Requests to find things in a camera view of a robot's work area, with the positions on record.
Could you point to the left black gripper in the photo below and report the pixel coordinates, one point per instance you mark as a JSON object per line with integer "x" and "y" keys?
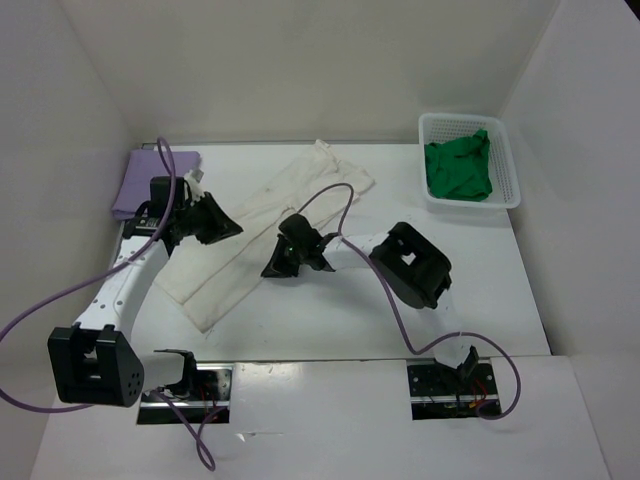
{"x": 221, "y": 224}

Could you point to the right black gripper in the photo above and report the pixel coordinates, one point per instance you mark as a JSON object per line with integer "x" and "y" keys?
{"x": 279, "y": 266}

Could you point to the cream t shirt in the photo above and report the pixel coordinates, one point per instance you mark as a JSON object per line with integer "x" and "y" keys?
{"x": 207, "y": 282}

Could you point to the purple t shirt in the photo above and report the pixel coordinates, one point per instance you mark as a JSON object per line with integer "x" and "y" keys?
{"x": 184, "y": 161}

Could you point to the green t shirt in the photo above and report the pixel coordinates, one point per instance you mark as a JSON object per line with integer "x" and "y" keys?
{"x": 459, "y": 169}

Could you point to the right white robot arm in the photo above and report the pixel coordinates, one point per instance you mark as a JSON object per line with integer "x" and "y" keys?
{"x": 411, "y": 269}

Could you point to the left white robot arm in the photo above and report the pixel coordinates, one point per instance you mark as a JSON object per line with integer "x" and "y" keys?
{"x": 92, "y": 360}

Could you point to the white perforated plastic basket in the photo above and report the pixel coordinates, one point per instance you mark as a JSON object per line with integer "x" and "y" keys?
{"x": 444, "y": 127}

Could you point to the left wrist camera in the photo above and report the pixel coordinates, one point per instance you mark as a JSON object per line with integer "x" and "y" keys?
{"x": 193, "y": 186}

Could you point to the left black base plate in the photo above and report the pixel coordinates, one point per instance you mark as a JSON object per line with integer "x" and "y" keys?
{"x": 208, "y": 398}

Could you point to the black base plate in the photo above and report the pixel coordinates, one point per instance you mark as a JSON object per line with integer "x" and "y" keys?
{"x": 208, "y": 398}
{"x": 431, "y": 398}

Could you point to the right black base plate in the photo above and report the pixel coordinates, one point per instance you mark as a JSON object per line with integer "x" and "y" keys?
{"x": 431, "y": 398}

